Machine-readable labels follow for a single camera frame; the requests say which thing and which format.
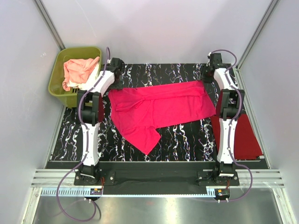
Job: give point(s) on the white cloth in tub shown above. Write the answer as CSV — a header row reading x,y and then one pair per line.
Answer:
x,y
91,80

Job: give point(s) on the dark red folded t shirt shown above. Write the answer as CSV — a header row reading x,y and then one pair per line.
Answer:
x,y
246,146

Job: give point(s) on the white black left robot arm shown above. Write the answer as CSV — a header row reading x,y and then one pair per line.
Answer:
x,y
90,111

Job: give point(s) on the bright pink t shirt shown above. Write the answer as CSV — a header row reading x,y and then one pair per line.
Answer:
x,y
137,113

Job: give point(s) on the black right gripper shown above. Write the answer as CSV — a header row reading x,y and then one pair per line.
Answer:
x,y
205,79

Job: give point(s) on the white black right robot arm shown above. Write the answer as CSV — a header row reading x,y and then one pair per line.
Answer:
x,y
228,109

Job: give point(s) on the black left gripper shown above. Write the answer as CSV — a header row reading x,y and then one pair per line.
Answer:
x,y
118,87

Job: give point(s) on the white slotted cable duct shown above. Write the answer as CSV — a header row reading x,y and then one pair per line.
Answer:
x,y
110,191

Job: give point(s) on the peach pink cloth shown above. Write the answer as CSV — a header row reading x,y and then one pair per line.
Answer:
x,y
78,71

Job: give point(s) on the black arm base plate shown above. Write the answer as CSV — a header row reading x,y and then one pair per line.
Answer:
x,y
181,165

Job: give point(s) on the olive green plastic tub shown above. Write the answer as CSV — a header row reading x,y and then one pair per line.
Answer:
x,y
55,87

